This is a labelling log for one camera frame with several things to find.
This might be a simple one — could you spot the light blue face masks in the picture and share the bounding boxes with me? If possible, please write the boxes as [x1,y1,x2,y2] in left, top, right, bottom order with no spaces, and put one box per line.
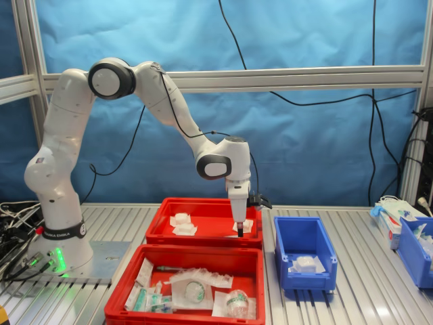
[370,195,416,219]

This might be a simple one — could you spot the clear syringe blister pack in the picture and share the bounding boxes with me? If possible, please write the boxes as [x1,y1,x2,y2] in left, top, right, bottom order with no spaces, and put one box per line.
[175,266,235,289]

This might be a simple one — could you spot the black cable bundle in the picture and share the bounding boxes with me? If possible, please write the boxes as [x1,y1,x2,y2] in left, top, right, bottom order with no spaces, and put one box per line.
[0,216,47,282]

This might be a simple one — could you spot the white blue cardboard box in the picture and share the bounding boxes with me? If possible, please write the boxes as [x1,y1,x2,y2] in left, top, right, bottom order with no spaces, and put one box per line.
[374,202,407,251]

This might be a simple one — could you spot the clear packet green printed roll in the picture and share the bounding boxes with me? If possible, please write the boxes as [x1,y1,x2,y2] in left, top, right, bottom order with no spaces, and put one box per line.
[212,289,257,320]

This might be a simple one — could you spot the blue plastic storage bin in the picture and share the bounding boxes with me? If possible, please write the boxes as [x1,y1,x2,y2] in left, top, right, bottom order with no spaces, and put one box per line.
[273,216,338,293]
[397,216,433,290]

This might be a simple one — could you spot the aluminium frame post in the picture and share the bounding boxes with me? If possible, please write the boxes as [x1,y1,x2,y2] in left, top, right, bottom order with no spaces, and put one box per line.
[398,0,433,206]
[12,0,48,163]

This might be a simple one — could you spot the metal base plate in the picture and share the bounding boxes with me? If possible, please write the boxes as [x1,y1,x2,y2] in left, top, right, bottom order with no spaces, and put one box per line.
[26,239,133,287]

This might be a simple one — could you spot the blue fabric backdrop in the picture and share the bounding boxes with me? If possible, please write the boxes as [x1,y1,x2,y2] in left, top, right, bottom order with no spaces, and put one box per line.
[0,0,433,208]

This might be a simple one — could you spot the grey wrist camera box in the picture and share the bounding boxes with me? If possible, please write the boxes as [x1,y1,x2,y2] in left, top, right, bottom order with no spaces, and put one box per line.
[246,192,273,212]

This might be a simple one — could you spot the black equipment rack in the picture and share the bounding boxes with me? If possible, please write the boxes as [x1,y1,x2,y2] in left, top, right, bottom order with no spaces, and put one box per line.
[415,116,433,204]

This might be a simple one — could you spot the aluminium frame beam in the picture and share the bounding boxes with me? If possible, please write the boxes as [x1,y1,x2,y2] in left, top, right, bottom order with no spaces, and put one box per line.
[0,74,37,105]
[40,64,428,94]

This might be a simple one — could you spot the black hanging cable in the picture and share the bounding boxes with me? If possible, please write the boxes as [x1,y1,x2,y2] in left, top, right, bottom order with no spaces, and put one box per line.
[369,0,378,206]
[218,0,419,106]

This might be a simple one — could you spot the white cable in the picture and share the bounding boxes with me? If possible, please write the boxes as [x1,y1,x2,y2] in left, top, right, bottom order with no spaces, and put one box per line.
[0,201,41,219]

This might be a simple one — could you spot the white paper packet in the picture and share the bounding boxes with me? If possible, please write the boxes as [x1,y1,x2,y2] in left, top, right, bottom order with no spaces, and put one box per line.
[136,257,154,287]

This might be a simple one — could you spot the white packet with green item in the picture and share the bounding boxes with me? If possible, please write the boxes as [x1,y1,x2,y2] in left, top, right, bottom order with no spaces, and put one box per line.
[168,270,215,311]

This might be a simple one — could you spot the red plastic crate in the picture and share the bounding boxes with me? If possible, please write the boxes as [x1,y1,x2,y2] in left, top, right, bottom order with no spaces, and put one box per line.
[104,244,267,325]
[145,197,264,251]

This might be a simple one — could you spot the green syringe in wrapper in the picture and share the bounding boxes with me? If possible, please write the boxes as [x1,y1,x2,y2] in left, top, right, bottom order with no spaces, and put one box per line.
[124,285,157,312]
[145,292,175,314]

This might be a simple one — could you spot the white packet with green print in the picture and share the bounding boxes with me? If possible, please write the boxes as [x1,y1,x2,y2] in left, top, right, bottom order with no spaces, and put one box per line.
[407,223,433,253]

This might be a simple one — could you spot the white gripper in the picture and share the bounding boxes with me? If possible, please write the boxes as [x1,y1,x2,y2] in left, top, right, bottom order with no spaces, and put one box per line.
[226,179,252,238]

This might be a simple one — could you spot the white power plug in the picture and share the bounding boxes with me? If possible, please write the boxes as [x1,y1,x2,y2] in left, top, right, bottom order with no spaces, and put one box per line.
[417,196,433,216]

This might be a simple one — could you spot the black camera cable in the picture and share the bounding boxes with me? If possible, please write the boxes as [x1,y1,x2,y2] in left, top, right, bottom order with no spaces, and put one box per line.
[79,69,262,206]

